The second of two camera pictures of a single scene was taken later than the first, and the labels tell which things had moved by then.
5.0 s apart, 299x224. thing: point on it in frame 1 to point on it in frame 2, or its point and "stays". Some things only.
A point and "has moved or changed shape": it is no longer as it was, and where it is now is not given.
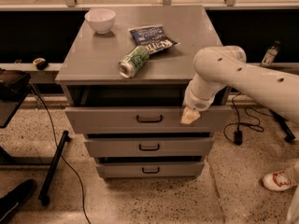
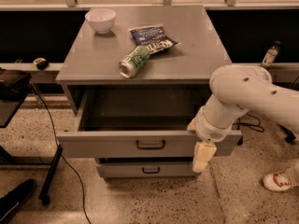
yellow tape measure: (41, 63) stays
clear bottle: (269, 55) stays
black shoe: (15, 199) stays
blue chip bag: (153, 37) stays
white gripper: (195, 104) to (207, 127)
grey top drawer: (145, 118) has moved or changed shape
